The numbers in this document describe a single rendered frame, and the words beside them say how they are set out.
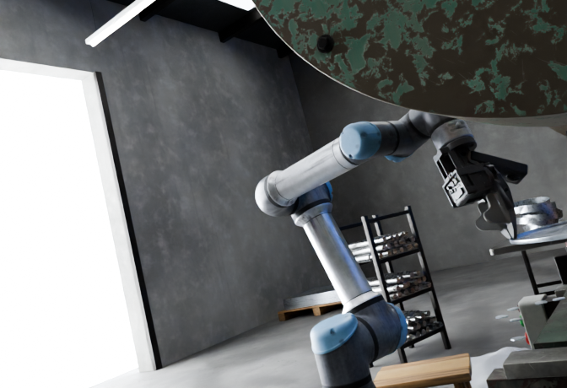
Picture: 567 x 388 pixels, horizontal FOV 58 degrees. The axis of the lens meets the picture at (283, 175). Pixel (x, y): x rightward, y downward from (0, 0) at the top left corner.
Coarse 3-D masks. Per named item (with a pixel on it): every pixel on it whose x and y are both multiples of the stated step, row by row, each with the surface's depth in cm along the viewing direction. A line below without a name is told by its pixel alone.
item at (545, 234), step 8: (552, 224) 101; (560, 224) 101; (528, 232) 99; (536, 232) 99; (544, 232) 94; (552, 232) 91; (560, 232) 87; (512, 240) 88; (520, 240) 85; (528, 240) 83; (536, 240) 81; (544, 240) 80; (552, 240) 79
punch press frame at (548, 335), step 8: (560, 304) 95; (560, 312) 89; (552, 320) 86; (560, 320) 84; (544, 328) 82; (552, 328) 81; (560, 328) 80; (544, 336) 78; (552, 336) 77; (560, 336) 76; (536, 344) 75; (544, 344) 74; (552, 344) 74; (560, 344) 73
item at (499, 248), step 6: (504, 240) 100; (558, 240) 84; (564, 240) 84; (498, 246) 92; (504, 246) 89; (510, 246) 88; (516, 246) 88; (522, 246) 87; (528, 246) 87; (534, 246) 86; (540, 246) 86; (492, 252) 90; (498, 252) 90; (504, 252) 89
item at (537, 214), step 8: (528, 200) 379; (536, 200) 376; (544, 200) 370; (520, 208) 358; (528, 208) 354; (536, 208) 351; (544, 208) 350; (552, 208) 352; (528, 216) 358; (536, 216) 353; (544, 216) 351; (552, 216) 350; (560, 216) 353; (528, 224) 368; (536, 224) 363; (544, 224) 360; (528, 264) 348; (528, 272) 348; (560, 280) 372; (536, 288) 346
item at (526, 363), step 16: (512, 352) 75; (528, 352) 73; (544, 352) 71; (560, 352) 70; (512, 368) 70; (528, 368) 69; (544, 368) 68; (560, 368) 67; (496, 384) 72; (512, 384) 71; (528, 384) 69; (544, 384) 68; (560, 384) 67
